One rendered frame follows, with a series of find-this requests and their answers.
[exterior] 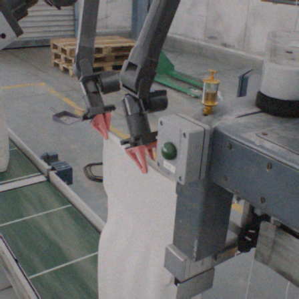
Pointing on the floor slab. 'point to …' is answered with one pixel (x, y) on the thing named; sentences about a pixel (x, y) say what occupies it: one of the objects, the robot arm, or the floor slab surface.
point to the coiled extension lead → (92, 173)
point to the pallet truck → (165, 67)
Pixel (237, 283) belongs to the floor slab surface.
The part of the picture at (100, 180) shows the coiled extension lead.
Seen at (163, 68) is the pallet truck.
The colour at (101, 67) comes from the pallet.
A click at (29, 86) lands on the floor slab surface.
